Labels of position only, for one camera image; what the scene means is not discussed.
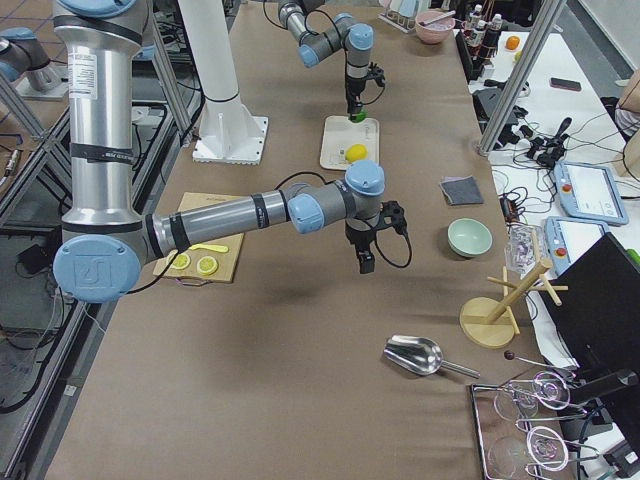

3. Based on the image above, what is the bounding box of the black monitor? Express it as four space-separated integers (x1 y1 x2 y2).
541 233 639 372

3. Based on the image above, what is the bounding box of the wooden mug tree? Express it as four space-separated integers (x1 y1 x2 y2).
459 231 569 349

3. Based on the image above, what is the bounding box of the lemon slice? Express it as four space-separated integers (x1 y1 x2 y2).
196 255 219 276
167 251 191 271

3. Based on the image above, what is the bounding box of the yellow lemon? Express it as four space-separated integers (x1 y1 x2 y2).
345 144 368 163

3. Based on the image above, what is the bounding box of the black phone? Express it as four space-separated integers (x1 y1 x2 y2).
549 77 582 92

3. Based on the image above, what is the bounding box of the pink bowl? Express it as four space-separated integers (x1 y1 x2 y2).
415 10 456 45

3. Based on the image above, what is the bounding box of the glass rack tray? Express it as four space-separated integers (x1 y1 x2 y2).
469 370 600 479

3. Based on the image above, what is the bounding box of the metal scoop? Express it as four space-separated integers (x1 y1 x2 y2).
383 335 480 379

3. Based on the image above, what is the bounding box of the grey folded cloth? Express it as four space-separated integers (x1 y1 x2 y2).
439 176 484 206

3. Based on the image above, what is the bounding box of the aluminium frame post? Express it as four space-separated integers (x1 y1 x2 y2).
477 0 567 157

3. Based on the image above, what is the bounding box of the orange fruit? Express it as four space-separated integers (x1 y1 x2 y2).
505 35 520 51

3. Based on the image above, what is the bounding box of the white rectangular tray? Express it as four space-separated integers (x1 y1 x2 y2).
319 116 380 170

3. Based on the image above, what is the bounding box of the white pedestal column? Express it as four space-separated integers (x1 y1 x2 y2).
179 0 268 165

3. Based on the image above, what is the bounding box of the yellow plastic knife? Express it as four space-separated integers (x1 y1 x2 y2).
189 243 230 254

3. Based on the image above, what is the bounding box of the blue teach pendant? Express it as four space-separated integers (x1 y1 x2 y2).
544 216 610 275
554 161 629 226

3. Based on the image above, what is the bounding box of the mint green bowl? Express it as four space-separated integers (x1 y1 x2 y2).
447 218 493 258

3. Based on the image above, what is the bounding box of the wooden cutting board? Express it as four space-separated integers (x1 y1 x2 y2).
152 192 246 285

